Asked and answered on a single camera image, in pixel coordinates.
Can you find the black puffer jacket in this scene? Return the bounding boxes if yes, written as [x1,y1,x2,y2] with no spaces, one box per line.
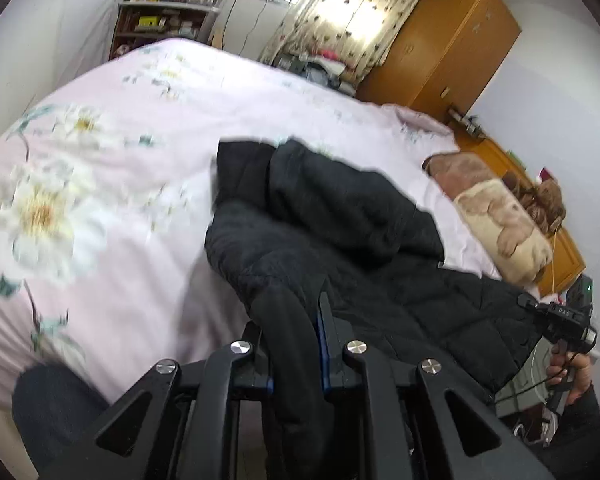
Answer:
[204,140,540,479]

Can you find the clothes pile under window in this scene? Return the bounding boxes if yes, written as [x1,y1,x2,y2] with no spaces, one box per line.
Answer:
[273,52,356,96]

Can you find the person's right hand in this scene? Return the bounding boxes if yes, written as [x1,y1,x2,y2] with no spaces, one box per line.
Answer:
[546,344,593,405]

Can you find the brown beige plush blanket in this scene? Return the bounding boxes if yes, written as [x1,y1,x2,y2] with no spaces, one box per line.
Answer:
[422,152,566,286]

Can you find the person's dark trouser leg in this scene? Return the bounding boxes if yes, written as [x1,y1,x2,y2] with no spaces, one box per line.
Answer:
[12,363,109,472]

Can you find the pink floral bed sheet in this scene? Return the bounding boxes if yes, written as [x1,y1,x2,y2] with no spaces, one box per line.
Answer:
[0,39,498,408]

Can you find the orange wooden wardrobe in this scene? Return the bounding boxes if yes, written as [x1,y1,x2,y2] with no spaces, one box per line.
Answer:
[356,0,521,122]

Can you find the patterned window curtain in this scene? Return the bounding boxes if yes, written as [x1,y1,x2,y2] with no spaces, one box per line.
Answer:
[259,0,419,86]

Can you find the cluttered wooden shelf unit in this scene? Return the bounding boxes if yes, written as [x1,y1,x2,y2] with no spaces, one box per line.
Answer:
[109,0,221,60]

